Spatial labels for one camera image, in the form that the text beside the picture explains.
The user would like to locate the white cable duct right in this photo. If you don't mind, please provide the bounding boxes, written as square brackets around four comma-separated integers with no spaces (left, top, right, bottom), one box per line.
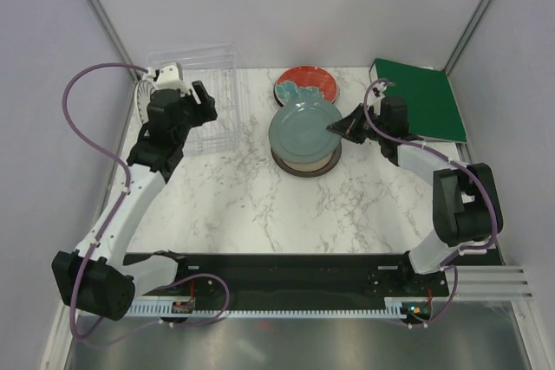
[385,298,433,320]

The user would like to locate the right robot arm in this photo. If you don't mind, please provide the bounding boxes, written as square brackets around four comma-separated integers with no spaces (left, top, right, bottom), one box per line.
[188,88,502,295]

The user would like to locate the white cable duct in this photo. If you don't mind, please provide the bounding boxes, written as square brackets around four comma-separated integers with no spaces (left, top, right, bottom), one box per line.
[126,296,195,318]
[385,298,433,320]

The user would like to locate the brown rimmed cream plate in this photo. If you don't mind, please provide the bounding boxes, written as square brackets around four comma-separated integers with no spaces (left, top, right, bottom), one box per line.
[271,145,342,178]

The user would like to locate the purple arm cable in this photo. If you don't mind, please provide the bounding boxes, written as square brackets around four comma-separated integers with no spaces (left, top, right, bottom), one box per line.
[362,78,499,328]
[62,62,231,341]

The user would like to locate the white cable duct left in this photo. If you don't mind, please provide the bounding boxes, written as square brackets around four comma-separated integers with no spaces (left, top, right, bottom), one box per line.
[126,296,195,318]

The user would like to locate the red and teal floral plate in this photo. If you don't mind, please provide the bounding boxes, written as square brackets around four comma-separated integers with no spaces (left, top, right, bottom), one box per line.
[273,65,339,107]

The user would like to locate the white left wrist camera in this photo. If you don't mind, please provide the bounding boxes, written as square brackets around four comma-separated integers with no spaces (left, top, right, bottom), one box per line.
[142,62,187,92]

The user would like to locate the white wire dish rack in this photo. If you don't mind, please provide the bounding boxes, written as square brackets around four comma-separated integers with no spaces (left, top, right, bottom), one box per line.
[147,43,241,156]

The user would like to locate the white blue striped plate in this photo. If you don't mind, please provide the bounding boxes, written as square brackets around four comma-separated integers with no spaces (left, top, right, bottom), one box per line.
[134,80,156,125]

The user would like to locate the teal green plate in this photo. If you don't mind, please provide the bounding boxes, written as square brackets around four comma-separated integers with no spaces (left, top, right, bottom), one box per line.
[268,99,343,165]

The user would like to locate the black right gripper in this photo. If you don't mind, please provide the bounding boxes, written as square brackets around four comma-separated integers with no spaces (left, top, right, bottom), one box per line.
[328,103,387,145]

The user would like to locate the green ring binder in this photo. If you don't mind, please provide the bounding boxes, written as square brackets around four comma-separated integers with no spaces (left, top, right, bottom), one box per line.
[369,58,467,143]

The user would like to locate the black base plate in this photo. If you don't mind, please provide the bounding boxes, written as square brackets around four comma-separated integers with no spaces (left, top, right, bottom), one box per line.
[88,252,506,313]

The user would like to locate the aluminium frame rail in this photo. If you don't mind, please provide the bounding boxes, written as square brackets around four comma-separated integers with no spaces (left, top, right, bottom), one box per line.
[60,263,537,301]

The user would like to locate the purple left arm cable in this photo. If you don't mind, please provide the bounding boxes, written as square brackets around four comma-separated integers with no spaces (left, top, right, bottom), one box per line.
[62,62,231,341]

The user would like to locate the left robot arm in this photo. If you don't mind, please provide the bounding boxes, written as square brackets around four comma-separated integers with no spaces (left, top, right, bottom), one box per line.
[52,81,218,321]

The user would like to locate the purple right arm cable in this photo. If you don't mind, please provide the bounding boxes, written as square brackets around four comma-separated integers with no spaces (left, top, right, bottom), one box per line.
[362,78,499,328]

